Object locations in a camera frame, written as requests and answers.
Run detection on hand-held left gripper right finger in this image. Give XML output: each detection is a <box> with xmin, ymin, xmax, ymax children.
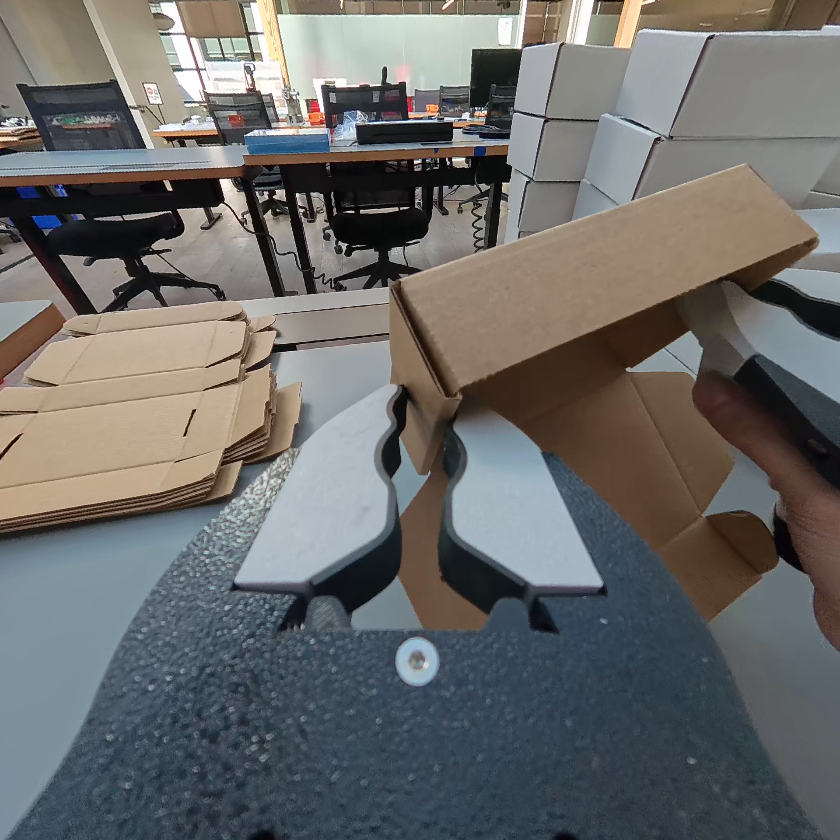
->
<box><xmin>438</xmin><ymin>410</ymin><xmax>605</xmax><ymax>618</ymax></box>

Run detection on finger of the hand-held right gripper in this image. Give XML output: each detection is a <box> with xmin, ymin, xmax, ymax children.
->
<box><xmin>755</xmin><ymin>269</ymin><xmax>840</xmax><ymax>339</ymax></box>
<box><xmin>676</xmin><ymin>282</ymin><xmax>775</xmax><ymax>378</ymax></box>

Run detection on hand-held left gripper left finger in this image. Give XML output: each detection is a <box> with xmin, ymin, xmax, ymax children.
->
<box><xmin>233</xmin><ymin>384</ymin><xmax>408</xmax><ymax>614</ymax></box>

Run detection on brown cardboard box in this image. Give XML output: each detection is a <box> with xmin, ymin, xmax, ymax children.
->
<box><xmin>389</xmin><ymin>163</ymin><xmax>820</xmax><ymax>631</ymax></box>

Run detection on blue flat box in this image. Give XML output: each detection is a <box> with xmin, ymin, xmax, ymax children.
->
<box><xmin>244</xmin><ymin>128</ymin><xmax>331</xmax><ymax>155</ymax></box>

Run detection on person's right hand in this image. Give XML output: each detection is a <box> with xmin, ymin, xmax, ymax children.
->
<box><xmin>692</xmin><ymin>377</ymin><xmax>840</xmax><ymax>651</ymax></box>

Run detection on stack of flat cardboard sheets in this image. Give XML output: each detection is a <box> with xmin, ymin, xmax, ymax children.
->
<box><xmin>0</xmin><ymin>302</ymin><xmax>303</xmax><ymax>532</ymax></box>

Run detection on stack of white boxes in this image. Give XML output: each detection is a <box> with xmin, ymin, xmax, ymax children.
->
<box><xmin>502</xmin><ymin>28</ymin><xmax>840</xmax><ymax>270</ymax></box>

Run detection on black office chair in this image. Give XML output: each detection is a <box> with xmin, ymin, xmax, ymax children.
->
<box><xmin>16</xmin><ymin>80</ymin><xmax>227</xmax><ymax>312</ymax></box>
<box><xmin>320</xmin><ymin>82</ymin><xmax>431</xmax><ymax>290</ymax></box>
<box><xmin>203</xmin><ymin>91</ymin><xmax>280</xmax><ymax>217</ymax></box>

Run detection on black computer monitor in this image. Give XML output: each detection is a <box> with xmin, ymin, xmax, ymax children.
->
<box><xmin>470</xmin><ymin>48</ymin><xmax>522</xmax><ymax>109</ymax></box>

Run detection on grey desk wooden edge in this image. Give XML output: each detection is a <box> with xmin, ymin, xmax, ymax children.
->
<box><xmin>0</xmin><ymin>146</ymin><xmax>290</xmax><ymax>316</ymax></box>
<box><xmin>243</xmin><ymin>134</ymin><xmax>513</xmax><ymax>296</ymax></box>

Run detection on long black device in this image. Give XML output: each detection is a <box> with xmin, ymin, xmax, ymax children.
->
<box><xmin>356</xmin><ymin>120</ymin><xmax>455</xmax><ymax>145</ymax></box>

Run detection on wooden post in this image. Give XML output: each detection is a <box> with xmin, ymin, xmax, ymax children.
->
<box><xmin>613</xmin><ymin>0</ymin><xmax>651</xmax><ymax>48</ymax></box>
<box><xmin>258</xmin><ymin>0</ymin><xmax>290</xmax><ymax>86</ymax></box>

